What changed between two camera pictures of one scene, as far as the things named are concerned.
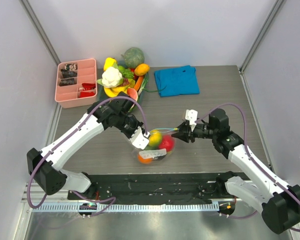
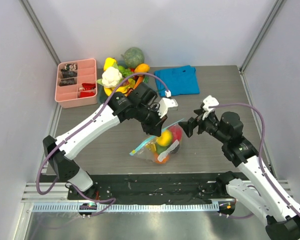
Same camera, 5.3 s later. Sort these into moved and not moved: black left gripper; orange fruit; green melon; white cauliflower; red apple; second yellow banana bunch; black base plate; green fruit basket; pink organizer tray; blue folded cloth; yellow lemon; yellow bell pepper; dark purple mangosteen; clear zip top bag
Moved: orange fruit; clear zip top bag; yellow lemon; black left gripper; dark purple mangosteen; red apple
Not moved: black base plate; green melon; blue folded cloth; yellow bell pepper; second yellow banana bunch; green fruit basket; pink organizer tray; white cauliflower
